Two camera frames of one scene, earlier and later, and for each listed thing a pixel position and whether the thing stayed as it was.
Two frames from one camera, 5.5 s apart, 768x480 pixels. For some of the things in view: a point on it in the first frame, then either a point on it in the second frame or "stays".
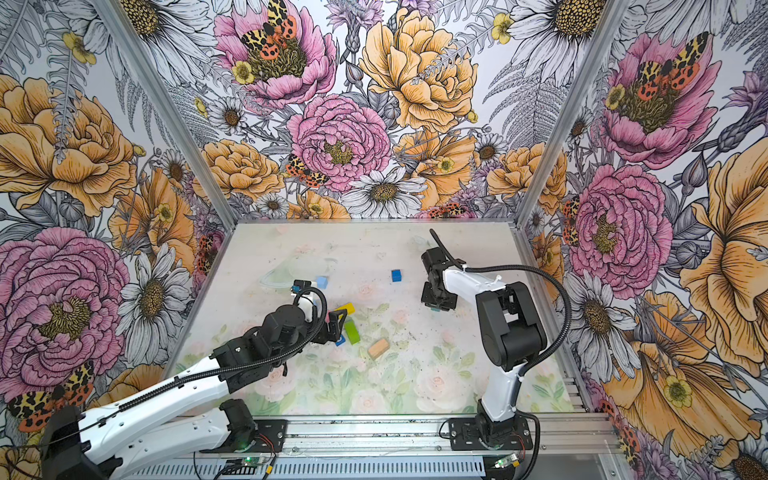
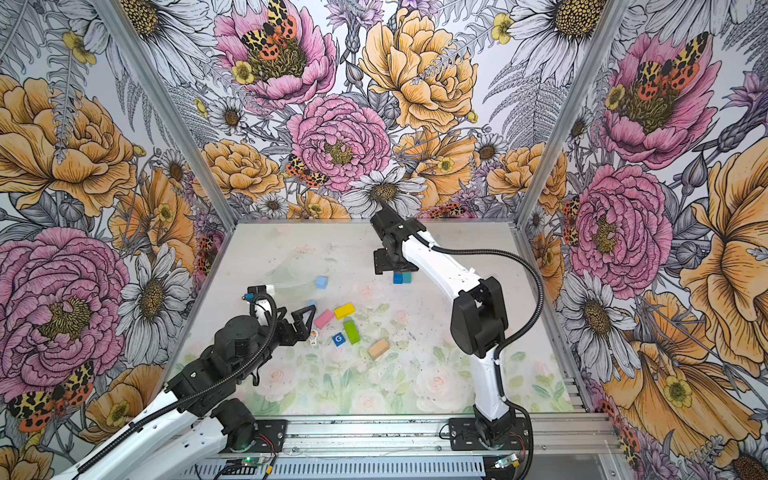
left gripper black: [334, 328] -> [290, 338]
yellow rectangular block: [350, 308] stays
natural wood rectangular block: [378, 348] stays
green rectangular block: [352, 332] stays
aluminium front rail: [320, 438] stays
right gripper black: [426, 298] -> [380, 263]
